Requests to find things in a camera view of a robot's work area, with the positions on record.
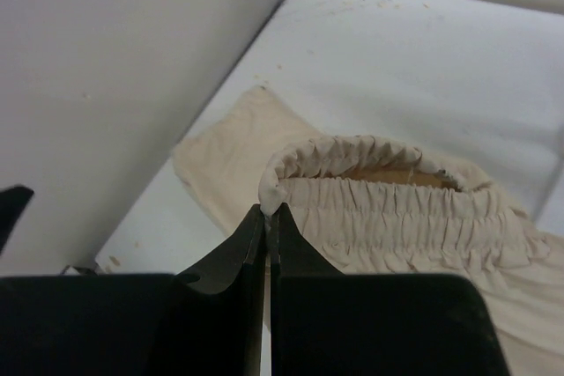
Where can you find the beige trousers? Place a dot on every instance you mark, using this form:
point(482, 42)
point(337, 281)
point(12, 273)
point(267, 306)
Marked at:
point(374, 205)

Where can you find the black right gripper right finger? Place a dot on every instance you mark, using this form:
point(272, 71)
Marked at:
point(325, 322)

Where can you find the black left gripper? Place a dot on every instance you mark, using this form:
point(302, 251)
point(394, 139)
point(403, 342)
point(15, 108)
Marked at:
point(13, 202)

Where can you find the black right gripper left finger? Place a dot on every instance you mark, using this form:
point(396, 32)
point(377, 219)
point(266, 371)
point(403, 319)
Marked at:
point(206, 320)

